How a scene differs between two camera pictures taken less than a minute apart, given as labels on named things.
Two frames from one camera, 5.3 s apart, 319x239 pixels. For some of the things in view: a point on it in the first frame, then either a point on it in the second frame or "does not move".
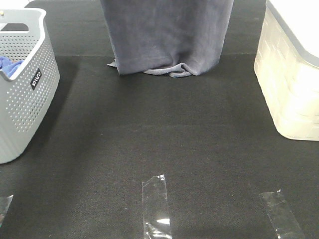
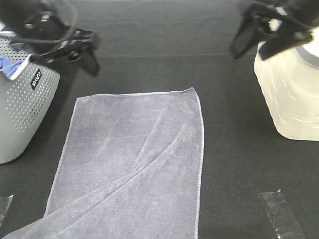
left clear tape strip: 5,202 does not move
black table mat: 213,134 does not move
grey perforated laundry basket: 27,95 does not move
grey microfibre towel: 172,38 to 130,167
